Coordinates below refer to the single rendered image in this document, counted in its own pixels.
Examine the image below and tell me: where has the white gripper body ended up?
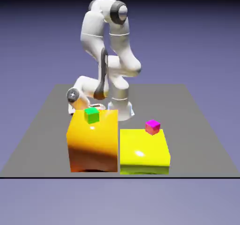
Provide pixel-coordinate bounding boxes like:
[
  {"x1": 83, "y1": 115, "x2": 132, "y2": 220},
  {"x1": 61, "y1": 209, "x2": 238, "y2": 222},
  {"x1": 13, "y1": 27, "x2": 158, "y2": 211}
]
[{"x1": 68, "y1": 103, "x2": 107, "y2": 116}]

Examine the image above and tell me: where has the small green cube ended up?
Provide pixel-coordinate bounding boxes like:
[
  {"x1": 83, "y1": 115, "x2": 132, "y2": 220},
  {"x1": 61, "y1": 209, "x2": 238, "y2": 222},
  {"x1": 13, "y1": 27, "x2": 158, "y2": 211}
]
[{"x1": 83, "y1": 107, "x2": 100, "y2": 125}]

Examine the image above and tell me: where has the small magenta cube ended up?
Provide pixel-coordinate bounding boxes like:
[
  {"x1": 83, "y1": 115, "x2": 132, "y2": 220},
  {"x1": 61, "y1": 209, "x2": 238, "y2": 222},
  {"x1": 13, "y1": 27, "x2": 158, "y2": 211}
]
[{"x1": 145, "y1": 119, "x2": 161, "y2": 136}]

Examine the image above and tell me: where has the large orange box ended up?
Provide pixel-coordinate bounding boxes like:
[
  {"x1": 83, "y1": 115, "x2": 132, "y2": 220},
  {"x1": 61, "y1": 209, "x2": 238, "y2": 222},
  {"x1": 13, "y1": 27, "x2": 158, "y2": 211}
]
[{"x1": 66, "y1": 109, "x2": 119, "y2": 173}]

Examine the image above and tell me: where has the large yellow box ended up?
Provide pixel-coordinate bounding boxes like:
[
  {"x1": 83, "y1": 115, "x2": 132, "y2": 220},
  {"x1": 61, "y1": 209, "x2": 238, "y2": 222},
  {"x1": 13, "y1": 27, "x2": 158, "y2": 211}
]
[{"x1": 119, "y1": 128, "x2": 171, "y2": 175}]

